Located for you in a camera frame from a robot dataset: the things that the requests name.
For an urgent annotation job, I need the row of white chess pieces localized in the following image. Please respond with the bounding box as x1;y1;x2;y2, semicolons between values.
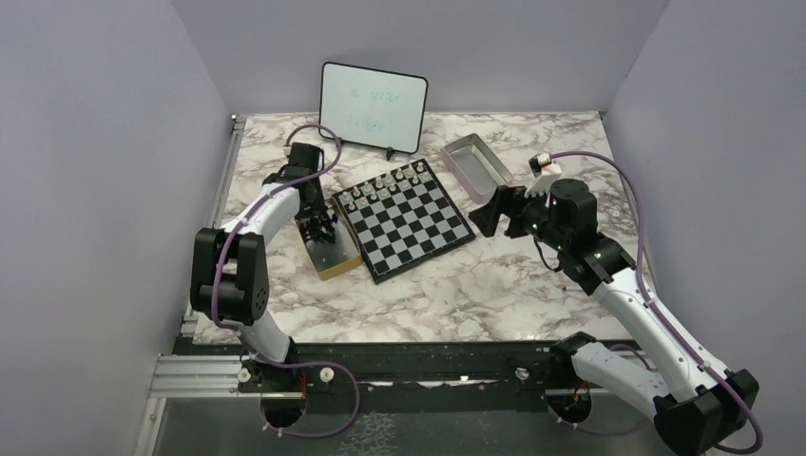
334;160;445;217

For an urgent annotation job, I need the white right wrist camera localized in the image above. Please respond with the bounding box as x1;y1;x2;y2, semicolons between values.
526;153;563;198

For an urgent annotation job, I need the small whiteboard on stand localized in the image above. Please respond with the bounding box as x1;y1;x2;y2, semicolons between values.
318;62;429;155

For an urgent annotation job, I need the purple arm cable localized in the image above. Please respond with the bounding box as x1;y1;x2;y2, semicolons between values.
210;123;362;440
546;150;764;456

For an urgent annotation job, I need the pile of black chess pieces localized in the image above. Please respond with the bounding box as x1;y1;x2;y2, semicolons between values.
297;213;337;243

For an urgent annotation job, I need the silver pink metal tin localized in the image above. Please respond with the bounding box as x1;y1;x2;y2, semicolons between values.
440;133;513;205

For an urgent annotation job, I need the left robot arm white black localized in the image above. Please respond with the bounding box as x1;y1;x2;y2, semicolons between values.
189;142;336;390

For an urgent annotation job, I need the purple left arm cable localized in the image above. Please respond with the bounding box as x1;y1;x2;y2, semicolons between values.
210;123;362;440

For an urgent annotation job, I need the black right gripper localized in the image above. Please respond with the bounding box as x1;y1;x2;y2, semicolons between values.
470;180;569;251

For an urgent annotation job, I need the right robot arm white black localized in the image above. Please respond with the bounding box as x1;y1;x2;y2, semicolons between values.
470;179;759;455

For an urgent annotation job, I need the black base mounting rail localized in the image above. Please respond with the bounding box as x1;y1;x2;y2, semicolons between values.
174;337;587;414

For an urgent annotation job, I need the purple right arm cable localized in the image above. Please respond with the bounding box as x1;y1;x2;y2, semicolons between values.
546;150;764;456

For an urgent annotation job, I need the black white chessboard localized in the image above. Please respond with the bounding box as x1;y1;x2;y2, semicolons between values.
334;160;476;284

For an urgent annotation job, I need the gold metal tin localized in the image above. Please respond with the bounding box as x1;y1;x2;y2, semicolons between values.
295;209;363;281

